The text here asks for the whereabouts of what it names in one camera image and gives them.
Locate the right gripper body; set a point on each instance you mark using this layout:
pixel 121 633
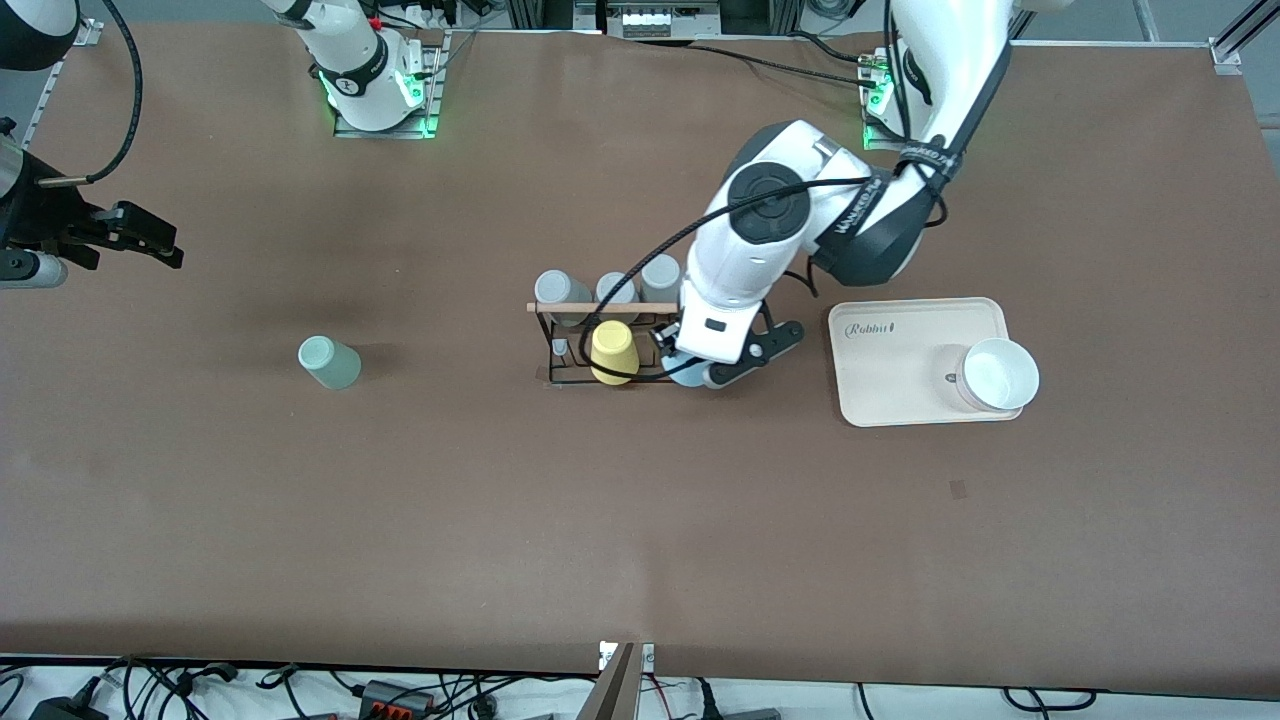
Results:
pixel 42 218

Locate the light blue cup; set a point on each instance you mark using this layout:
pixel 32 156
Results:
pixel 688 378

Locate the mint green cup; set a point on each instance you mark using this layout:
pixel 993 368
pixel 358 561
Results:
pixel 335 368

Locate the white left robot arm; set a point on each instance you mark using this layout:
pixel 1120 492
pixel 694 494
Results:
pixel 950 60

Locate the yellow cup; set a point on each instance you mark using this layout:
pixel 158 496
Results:
pixel 612 345

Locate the grey cup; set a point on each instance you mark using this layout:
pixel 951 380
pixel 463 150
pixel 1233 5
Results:
pixel 562 290
pixel 658 275
pixel 617 288

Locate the beige tray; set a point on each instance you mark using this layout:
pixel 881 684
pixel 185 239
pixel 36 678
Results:
pixel 900 400

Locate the white bowl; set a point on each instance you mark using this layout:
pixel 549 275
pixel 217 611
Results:
pixel 1000 375

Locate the grey device box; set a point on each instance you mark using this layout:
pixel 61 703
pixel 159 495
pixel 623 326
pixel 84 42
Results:
pixel 645 20

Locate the white power strip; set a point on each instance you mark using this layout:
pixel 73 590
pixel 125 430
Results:
pixel 440 15

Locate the black orange connector block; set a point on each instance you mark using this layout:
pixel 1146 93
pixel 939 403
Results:
pixel 395 698

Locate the black power adapter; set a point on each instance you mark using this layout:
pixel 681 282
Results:
pixel 65 710

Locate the aluminium corner bracket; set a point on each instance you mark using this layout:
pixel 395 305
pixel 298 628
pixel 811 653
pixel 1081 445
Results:
pixel 90 32
pixel 1226 55

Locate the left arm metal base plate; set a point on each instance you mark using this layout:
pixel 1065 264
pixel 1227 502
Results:
pixel 872 143

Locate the white bracket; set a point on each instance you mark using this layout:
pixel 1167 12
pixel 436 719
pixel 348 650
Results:
pixel 647 656

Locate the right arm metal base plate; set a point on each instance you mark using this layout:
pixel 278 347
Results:
pixel 433 95

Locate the grey metal post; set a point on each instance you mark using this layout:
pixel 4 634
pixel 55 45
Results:
pixel 612 695

